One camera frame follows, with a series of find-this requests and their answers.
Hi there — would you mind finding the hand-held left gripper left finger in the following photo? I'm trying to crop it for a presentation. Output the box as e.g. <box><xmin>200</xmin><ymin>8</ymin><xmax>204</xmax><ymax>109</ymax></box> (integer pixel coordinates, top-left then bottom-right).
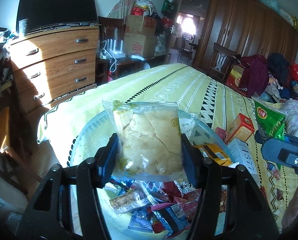
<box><xmin>22</xmin><ymin>133</ymin><xmax>122</xmax><ymax>240</ymax></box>

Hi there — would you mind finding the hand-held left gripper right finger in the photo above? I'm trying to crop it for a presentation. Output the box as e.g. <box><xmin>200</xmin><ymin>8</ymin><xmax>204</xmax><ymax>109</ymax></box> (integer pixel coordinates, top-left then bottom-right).
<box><xmin>180</xmin><ymin>134</ymin><xmax>280</xmax><ymax>240</ymax></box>

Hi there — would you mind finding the clear plastic basin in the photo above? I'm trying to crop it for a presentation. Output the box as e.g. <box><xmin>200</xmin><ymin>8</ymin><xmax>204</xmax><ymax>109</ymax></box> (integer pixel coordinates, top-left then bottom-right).
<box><xmin>70</xmin><ymin>110</ymin><xmax>237</xmax><ymax>240</ymax></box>

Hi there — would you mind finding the clear white snack packet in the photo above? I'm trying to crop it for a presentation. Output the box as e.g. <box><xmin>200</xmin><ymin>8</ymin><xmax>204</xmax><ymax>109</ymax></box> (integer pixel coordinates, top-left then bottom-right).
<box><xmin>178</xmin><ymin>110</ymin><xmax>202</xmax><ymax>140</ymax></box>

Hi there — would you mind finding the green snack packet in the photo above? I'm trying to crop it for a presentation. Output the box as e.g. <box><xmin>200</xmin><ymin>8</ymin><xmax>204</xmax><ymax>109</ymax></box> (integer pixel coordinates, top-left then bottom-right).
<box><xmin>252</xmin><ymin>97</ymin><xmax>287</xmax><ymax>140</ymax></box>

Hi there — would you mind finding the clear pastry packet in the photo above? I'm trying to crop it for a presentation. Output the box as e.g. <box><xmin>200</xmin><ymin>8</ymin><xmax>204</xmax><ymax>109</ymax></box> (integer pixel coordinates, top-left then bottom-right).
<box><xmin>102</xmin><ymin>100</ymin><xmax>184</xmax><ymax>182</ymax></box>

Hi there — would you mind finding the person's right forearm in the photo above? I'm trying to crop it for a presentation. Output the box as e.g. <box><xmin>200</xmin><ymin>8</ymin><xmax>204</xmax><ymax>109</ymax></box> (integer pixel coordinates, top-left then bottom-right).
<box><xmin>281</xmin><ymin>177</ymin><xmax>298</xmax><ymax>233</ymax></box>

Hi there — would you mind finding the pink floral quilt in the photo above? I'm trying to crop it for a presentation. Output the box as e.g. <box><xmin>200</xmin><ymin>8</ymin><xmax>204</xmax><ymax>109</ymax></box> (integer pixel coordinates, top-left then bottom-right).
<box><xmin>280</xmin><ymin>99</ymin><xmax>298</xmax><ymax>140</ymax></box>

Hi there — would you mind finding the yellow black packet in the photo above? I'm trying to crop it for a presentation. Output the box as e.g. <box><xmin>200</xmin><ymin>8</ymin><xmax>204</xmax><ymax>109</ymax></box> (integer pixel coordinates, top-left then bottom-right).
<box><xmin>195</xmin><ymin>144</ymin><xmax>235</xmax><ymax>167</ymax></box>

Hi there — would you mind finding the white carton box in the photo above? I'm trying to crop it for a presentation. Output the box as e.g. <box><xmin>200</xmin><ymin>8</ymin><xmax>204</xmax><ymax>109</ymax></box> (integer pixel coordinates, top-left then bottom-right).
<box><xmin>226</xmin><ymin>139</ymin><xmax>260</xmax><ymax>178</ymax></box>

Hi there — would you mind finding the flat dark red box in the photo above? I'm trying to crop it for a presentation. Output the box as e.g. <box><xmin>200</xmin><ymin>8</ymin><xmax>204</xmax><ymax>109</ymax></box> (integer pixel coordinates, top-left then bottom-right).
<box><xmin>215</xmin><ymin>127</ymin><xmax>227</xmax><ymax>140</ymax></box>

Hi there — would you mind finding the clear grain bar packet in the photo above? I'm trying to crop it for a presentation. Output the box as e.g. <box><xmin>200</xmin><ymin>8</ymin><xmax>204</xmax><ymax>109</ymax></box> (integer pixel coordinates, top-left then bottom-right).
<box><xmin>108</xmin><ymin>189</ymin><xmax>154</xmax><ymax>217</ymax></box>

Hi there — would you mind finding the orange red carton box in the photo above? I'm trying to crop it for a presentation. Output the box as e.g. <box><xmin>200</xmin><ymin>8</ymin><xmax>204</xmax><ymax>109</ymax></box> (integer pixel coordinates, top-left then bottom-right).
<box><xmin>224</xmin><ymin>113</ymin><xmax>255</xmax><ymax>144</ymax></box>

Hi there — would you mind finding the pile of mixed snack packets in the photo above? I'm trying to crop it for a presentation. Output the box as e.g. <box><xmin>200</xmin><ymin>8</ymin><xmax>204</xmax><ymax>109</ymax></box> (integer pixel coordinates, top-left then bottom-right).
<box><xmin>106</xmin><ymin>175</ymin><xmax>229</xmax><ymax>239</ymax></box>

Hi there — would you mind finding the pile of clothes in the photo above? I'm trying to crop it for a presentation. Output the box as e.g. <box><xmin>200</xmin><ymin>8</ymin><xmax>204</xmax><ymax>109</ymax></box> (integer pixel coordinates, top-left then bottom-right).
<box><xmin>259</xmin><ymin>52</ymin><xmax>298</xmax><ymax>103</ymax></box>

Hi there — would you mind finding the yellow patterned bedsheet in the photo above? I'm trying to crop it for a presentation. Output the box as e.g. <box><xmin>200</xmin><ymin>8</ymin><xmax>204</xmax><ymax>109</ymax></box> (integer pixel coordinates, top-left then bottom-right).
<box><xmin>37</xmin><ymin>63</ymin><xmax>298</xmax><ymax>230</ymax></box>

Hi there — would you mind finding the maroon garment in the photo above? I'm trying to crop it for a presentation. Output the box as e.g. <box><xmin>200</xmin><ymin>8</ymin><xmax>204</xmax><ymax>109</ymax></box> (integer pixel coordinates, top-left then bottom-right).
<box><xmin>239</xmin><ymin>54</ymin><xmax>270</xmax><ymax>98</ymax></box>

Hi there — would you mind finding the red gift box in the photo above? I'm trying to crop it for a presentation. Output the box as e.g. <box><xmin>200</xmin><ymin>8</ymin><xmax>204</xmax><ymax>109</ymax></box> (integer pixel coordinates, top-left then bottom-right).
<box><xmin>225</xmin><ymin>65</ymin><xmax>252</xmax><ymax>95</ymax></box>

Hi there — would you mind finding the dark wooden side table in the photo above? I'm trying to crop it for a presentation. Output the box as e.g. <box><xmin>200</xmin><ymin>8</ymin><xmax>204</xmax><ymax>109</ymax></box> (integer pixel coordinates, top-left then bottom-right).
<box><xmin>96</xmin><ymin>55</ymin><xmax>169</xmax><ymax>83</ymax></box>

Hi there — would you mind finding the carved wooden chair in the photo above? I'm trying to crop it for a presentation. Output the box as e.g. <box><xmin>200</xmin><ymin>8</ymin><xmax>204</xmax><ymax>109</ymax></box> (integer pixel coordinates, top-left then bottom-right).
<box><xmin>209</xmin><ymin>42</ymin><xmax>239</xmax><ymax>83</ymax></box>

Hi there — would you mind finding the wooden stool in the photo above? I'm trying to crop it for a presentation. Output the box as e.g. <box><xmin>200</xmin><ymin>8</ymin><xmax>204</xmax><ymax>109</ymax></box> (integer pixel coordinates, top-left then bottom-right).
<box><xmin>0</xmin><ymin>106</ymin><xmax>43</xmax><ymax>195</ymax></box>

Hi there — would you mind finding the white power strip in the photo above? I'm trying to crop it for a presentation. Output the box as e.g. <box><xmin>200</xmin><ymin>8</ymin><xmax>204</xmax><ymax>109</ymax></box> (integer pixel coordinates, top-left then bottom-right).
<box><xmin>98</xmin><ymin>49</ymin><xmax>114</xmax><ymax>59</ymax></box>

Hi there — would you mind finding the wooden dresser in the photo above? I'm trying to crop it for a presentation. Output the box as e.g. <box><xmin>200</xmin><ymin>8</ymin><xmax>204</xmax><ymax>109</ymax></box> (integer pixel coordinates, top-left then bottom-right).
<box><xmin>9</xmin><ymin>25</ymin><xmax>101</xmax><ymax>113</ymax></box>

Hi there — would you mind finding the dark dining chair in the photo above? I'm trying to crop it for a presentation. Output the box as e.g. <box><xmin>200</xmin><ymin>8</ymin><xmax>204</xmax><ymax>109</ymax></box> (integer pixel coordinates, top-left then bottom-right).
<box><xmin>178</xmin><ymin>36</ymin><xmax>199</xmax><ymax>60</ymax></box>

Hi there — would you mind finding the white router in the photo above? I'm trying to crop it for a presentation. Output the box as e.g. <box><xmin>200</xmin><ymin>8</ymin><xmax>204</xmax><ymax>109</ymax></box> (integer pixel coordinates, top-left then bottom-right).
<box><xmin>105</xmin><ymin>39</ymin><xmax>126</xmax><ymax>57</ymax></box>

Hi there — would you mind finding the clear plastic bag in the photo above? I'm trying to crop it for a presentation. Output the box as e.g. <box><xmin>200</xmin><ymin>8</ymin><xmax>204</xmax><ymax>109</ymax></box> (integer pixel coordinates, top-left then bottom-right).
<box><xmin>155</xmin><ymin>36</ymin><xmax>169</xmax><ymax>55</ymax></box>

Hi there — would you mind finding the large cardboard box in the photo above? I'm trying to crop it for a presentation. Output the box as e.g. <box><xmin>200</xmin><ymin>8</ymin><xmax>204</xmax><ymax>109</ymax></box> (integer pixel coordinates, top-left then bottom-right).
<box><xmin>124</xmin><ymin>33</ymin><xmax>159</xmax><ymax>57</ymax></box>

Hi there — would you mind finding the wooden wardrobe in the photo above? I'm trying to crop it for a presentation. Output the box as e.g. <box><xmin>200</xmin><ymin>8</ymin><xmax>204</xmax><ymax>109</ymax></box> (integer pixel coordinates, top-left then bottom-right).
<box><xmin>193</xmin><ymin>0</ymin><xmax>298</xmax><ymax>80</ymax></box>

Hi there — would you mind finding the dark wooden chair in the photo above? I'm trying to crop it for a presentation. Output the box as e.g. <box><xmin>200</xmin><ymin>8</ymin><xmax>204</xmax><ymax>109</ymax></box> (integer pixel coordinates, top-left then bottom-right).
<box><xmin>98</xmin><ymin>16</ymin><xmax>126</xmax><ymax>45</ymax></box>

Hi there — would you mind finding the black bag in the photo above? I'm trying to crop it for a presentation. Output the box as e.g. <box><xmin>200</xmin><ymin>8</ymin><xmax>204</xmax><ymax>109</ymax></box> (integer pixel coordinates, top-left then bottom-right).
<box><xmin>154</xmin><ymin>15</ymin><xmax>166</xmax><ymax>37</ymax></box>

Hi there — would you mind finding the light blue bundle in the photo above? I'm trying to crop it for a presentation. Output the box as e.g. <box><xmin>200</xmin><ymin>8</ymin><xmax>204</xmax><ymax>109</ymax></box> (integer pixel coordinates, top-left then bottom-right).
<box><xmin>257</xmin><ymin>0</ymin><xmax>280</xmax><ymax>12</ymax></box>

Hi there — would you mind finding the open room door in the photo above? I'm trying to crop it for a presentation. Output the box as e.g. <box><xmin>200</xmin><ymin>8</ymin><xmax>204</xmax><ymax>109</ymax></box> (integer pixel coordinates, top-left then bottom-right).
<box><xmin>168</xmin><ymin>0</ymin><xmax>186</xmax><ymax>63</ymax></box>

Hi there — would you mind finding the round cloth-covered board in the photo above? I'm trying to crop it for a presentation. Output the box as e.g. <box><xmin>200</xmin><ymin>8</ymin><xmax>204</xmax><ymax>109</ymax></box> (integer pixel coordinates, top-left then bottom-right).
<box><xmin>109</xmin><ymin>0</ymin><xmax>162</xmax><ymax>20</ymax></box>

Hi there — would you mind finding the white plastic bag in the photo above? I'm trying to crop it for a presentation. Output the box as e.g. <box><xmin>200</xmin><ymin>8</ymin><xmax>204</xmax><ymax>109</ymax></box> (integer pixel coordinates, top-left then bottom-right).
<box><xmin>131</xmin><ymin>0</ymin><xmax>154</xmax><ymax>18</ymax></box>

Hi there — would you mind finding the green hanging bag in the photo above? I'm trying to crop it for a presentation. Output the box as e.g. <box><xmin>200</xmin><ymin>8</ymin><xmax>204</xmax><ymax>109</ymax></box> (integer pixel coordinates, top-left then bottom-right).
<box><xmin>161</xmin><ymin>0</ymin><xmax>176</xmax><ymax>15</ymax></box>

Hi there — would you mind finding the paper cup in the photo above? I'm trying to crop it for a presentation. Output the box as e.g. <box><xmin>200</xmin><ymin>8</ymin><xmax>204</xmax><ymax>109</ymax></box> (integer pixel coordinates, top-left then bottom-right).
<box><xmin>19</xmin><ymin>19</ymin><xmax>29</xmax><ymax>35</ymax></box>

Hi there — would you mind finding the black television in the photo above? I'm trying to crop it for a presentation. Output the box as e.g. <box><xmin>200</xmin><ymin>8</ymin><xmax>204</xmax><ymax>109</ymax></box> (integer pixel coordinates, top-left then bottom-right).
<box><xmin>16</xmin><ymin>0</ymin><xmax>99</xmax><ymax>34</ymax></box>

